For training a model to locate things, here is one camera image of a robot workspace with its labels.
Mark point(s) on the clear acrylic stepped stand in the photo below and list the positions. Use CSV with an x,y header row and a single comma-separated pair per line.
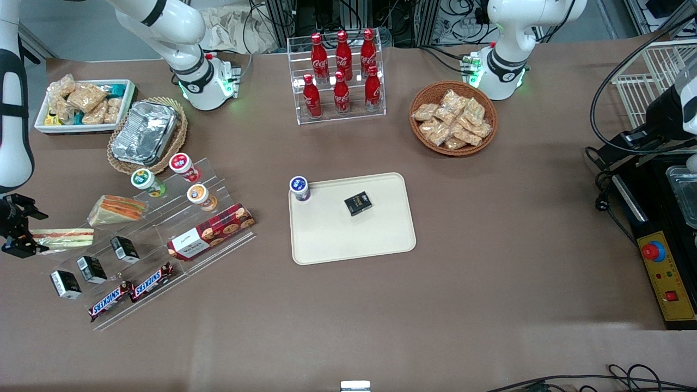
x,y
163,218

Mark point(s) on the steel machine tray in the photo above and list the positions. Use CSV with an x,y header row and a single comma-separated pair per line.
x,y
685,193

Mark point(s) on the crispy snack packet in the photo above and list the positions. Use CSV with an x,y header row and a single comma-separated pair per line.
x,y
113,110
59,109
86,97
61,86
97,115

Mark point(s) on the small black tissue box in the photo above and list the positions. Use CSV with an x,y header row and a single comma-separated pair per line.
x,y
358,203
91,269
124,249
65,285

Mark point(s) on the red lid yogurt cup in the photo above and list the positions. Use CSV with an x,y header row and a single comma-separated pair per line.
x,y
184,166

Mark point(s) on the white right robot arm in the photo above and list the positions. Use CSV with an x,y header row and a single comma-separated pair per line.
x,y
174,24

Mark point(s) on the red cola bottle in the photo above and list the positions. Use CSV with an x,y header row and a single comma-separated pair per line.
x,y
368,51
341,97
373,91
312,100
319,60
343,54

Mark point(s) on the red rocker switch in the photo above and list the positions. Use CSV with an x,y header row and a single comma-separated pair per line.
x,y
671,296

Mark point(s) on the beige plastic tray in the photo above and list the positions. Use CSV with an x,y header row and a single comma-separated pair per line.
x,y
354,239

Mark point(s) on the silver metal bar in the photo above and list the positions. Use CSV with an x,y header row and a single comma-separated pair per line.
x,y
630,198

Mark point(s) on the small white device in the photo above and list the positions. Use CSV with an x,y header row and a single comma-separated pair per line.
x,y
355,386

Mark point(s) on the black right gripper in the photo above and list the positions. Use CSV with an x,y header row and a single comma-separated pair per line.
x,y
12,222

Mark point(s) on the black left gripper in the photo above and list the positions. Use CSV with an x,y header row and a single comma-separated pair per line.
x,y
660,116

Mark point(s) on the orange lid yogurt cup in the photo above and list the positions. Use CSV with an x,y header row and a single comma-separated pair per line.
x,y
200,196

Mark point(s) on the crumpled beige cloth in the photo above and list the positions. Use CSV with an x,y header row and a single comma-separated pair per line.
x,y
234,30

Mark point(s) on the triangular wrapped sandwich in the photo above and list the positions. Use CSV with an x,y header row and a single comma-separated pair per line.
x,y
117,211

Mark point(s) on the round wicker basket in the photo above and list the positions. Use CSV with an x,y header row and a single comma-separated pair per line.
x,y
430,146

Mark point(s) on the aluminium foil container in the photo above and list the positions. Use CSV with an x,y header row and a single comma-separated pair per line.
x,y
144,133

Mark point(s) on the white rectangular snack dish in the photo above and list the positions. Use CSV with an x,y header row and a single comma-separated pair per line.
x,y
81,129

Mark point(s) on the rice cracker packet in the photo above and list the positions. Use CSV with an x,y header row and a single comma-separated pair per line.
x,y
455,144
434,132
474,109
467,136
444,115
481,129
453,100
425,112

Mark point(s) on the blue lid yogurt cup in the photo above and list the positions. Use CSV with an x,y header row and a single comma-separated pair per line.
x,y
299,188

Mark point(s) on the red cookie box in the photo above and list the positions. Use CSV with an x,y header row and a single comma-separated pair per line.
x,y
209,233

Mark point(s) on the aluminium frame rack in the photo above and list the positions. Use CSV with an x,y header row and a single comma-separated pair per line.
x,y
283,16

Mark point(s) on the clear acrylic bottle rack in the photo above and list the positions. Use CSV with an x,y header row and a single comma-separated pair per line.
x,y
326,118

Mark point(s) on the teal snack packet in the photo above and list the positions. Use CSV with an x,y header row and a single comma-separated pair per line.
x,y
117,89

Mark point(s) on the long sandwich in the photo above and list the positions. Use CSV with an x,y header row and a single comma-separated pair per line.
x,y
65,239

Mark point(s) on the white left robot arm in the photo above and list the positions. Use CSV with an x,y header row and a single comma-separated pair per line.
x,y
509,60

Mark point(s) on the red emergency stop button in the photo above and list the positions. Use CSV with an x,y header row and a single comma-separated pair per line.
x,y
652,251

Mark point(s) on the snickers chocolate bar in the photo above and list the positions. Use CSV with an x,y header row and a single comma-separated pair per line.
x,y
154,282
111,301

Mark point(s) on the yellow snack packet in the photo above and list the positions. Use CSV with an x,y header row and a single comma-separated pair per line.
x,y
52,118

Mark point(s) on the green lid yogurt cup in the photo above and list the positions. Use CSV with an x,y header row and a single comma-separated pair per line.
x,y
146,182

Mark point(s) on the flat wicker basket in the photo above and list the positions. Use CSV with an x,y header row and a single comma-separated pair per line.
x,y
182,133

